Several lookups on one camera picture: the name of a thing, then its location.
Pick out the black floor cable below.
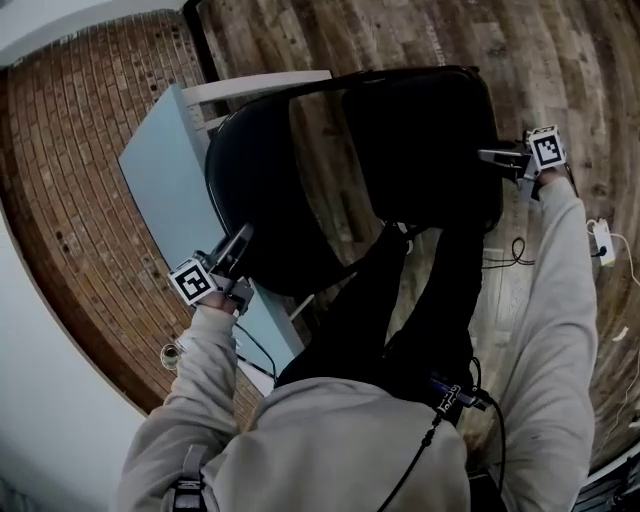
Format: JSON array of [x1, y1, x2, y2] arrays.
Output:
[[482, 237, 536, 272]]

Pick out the white power strip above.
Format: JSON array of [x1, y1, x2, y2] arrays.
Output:
[[587, 218, 617, 267]]

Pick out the black waist-worn device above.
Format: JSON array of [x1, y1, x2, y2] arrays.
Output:
[[428, 373, 494, 415]]

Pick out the light blue table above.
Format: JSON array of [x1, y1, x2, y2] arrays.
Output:
[[118, 69, 334, 396]]

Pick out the person's black trouser legs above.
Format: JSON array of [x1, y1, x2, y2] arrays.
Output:
[[277, 219, 486, 431]]

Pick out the person's grey hoodie torso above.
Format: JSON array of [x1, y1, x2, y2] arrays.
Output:
[[117, 377, 474, 512]]

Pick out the person's left forearm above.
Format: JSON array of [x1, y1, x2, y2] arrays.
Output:
[[164, 292, 242, 416]]

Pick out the black device cable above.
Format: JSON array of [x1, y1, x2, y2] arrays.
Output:
[[469, 357, 509, 494]]

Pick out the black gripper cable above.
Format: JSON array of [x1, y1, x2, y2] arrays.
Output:
[[234, 322, 279, 381]]

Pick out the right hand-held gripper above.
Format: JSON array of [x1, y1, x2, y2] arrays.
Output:
[[477, 124, 569, 200]]

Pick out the person's right forearm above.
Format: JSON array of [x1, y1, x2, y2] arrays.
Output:
[[499, 174, 601, 471]]

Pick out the black neck cord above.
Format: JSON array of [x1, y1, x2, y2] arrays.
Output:
[[389, 384, 462, 512]]

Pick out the grey backpack strap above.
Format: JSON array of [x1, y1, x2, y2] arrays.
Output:
[[171, 443, 207, 512]]

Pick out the white cable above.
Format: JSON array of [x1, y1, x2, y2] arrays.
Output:
[[605, 231, 640, 437]]

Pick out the black chair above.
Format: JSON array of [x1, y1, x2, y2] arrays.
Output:
[[204, 64, 505, 297]]

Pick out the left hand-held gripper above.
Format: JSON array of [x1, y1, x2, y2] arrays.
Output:
[[167, 223, 256, 317]]

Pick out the person's white sneaker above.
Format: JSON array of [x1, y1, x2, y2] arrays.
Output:
[[394, 222, 417, 256]]

